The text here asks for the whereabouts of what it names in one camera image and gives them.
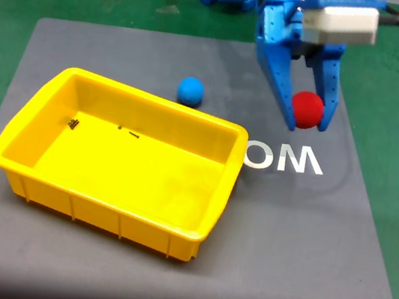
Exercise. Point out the red ball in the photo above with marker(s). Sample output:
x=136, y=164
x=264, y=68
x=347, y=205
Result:
x=306, y=109

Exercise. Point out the blue ball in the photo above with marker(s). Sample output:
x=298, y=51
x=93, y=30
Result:
x=190, y=92

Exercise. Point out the yellow plastic bin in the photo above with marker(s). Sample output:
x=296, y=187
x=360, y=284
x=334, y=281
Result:
x=124, y=168

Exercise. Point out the single black screw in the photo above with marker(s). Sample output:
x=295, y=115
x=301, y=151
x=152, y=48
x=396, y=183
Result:
x=134, y=134

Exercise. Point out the grey foam mat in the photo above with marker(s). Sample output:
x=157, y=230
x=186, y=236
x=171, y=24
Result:
x=286, y=227

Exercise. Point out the white camera box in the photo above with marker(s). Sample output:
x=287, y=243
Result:
x=344, y=24

